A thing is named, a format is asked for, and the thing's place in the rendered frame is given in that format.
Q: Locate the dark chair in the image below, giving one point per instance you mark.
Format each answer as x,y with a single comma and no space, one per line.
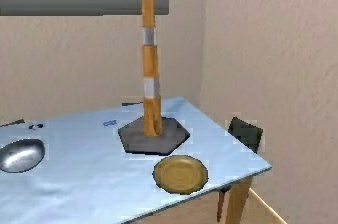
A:
245,134

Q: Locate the wooden table lamp grey base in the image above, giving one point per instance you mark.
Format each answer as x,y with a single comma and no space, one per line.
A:
151,100

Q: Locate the black pencil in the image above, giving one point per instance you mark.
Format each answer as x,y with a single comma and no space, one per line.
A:
7,124
132,104

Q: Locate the small blue object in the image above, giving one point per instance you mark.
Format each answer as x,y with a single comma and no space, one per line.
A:
109,123

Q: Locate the yellow-brown round plate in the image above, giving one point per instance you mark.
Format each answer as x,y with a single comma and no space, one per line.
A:
180,174

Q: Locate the pale blue wooden-legged table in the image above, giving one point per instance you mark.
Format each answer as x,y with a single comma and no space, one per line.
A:
77,180

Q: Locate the small black-white object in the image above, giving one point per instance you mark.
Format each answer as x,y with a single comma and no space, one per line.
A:
36,126

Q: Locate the grey metal bowl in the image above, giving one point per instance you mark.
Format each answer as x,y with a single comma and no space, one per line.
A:
19,155

